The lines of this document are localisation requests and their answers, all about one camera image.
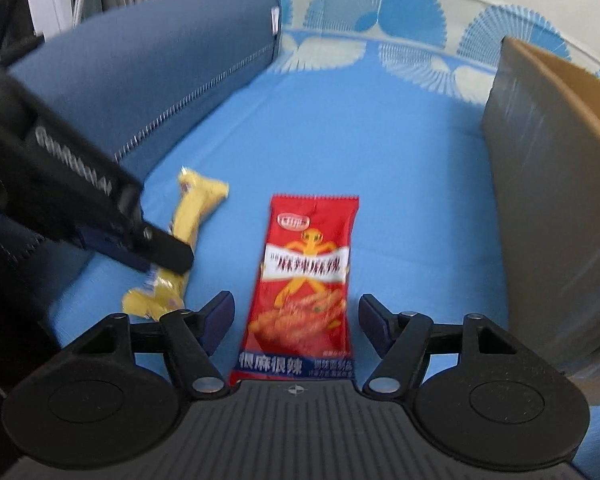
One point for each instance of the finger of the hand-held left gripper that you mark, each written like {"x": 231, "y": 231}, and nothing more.
{"x": 167, "y": 252}

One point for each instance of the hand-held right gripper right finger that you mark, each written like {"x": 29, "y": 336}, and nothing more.
{"x": 375, "y": 317}

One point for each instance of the cardboard box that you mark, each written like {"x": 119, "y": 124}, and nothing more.
{"x": 545, "y": 210}

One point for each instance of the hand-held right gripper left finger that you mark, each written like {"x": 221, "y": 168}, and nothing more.
{"x": 219, "y": 317}

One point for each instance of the blue fan-print sheet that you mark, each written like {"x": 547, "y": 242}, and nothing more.
{"x": 355, "y": 150}

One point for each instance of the red snack packet orange figure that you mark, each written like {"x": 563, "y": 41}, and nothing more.
{"x": 300, "y": 260}

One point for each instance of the yellow snack packet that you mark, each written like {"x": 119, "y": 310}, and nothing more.
{"x": 199, "y": 200}

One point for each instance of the white sofa label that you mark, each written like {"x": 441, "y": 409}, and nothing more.
{"x": 275, "y": 20}

